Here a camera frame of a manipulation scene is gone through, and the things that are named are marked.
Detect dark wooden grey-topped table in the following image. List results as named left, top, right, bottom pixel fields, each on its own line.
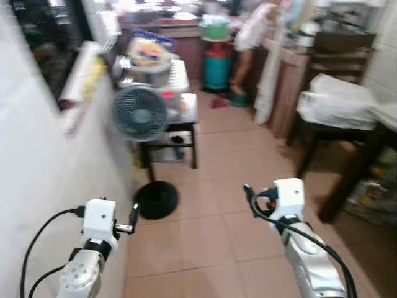
left=318, top=118, right=397, bottom=224

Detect grey standing fan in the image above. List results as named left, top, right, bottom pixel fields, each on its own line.
left=112, top=84, right=180, bottom=220

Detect black side table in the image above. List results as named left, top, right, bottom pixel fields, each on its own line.
left=133, top=93, right=200, bottom=170

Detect teal low stool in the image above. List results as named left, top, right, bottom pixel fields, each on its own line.
left=229, top=90, right=250, bottom=109

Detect red slippers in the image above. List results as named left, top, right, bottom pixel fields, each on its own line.
left=210, top=96, right=231, bottom=111

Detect bag of packaged goods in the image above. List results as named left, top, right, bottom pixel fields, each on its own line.
left=343, top=149, right=397, bottom=225

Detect white hanging cloth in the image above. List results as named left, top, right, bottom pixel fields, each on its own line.
left=254, top=31, right=290, bottom=126

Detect large white plastic bag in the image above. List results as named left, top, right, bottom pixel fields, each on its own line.
left=296, top=73, right=397, bottom=132

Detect teal gas cylinder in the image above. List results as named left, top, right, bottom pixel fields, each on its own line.
left=204, top=40, right=234, bottom=93

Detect white rolled sheet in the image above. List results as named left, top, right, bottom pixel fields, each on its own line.
left=58, top=40, right=104, bottom=112

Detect steel cooking pot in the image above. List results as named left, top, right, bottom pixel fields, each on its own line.
left=123, top=59, right=172, bottom=89

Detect colourful snack bag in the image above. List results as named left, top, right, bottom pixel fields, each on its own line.
left=127, top=29, right=179, bottom=68

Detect child in white shirt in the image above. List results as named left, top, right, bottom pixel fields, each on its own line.
left=230, top=0, right=290, bottom=98

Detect dark wooden chair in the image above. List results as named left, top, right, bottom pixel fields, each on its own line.
left=286, top=31, right=377, bottom=179

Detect green plastic basin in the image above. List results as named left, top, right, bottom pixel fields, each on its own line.
left=201, top=21, right=232, bottom=42

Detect dark window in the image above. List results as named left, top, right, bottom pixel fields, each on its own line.
left=9, top=0, right=95, bottom=107

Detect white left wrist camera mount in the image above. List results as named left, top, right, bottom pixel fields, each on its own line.
left=83, top=199, right=118, bottom=243

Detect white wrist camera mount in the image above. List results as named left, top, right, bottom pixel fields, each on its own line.
left=272, top=178, right=306, bottom=218
left=83, top=199, right=118, bottom=243

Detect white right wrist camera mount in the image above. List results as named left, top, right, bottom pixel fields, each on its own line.
left=272, top=178, right=306, bottom=218

